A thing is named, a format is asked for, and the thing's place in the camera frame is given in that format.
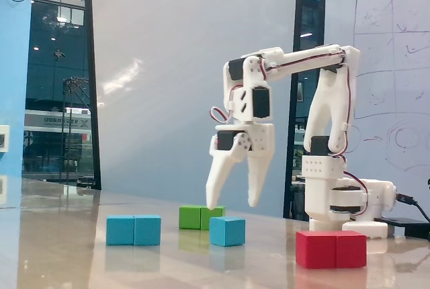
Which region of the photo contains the dark metal scaffold frame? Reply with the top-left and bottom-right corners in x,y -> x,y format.
59,76 -> 92,184

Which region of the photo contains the small blue cube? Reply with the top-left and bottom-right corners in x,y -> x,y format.
209,216 -> 246,248

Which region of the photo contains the black window frame post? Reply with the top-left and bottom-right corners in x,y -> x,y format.
83,0 -> 103,191

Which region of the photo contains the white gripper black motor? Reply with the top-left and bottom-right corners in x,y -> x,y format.
206,123 -> 275,210

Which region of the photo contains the flat black box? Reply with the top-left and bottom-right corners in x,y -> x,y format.
374,216 -> 430,239

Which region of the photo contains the long red block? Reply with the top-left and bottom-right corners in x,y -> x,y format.
295,230 -> 368,270

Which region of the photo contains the long blue block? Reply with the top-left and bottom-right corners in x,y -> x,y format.
105,214 -> 162,247

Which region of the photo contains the long green block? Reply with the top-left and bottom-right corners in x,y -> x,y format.
178,205 -> 226,231

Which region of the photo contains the black plug cable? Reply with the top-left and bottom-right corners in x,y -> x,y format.
395,192 -> 430,223

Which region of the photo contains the white wall socket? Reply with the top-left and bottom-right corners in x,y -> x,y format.
0,124 -> 11,153

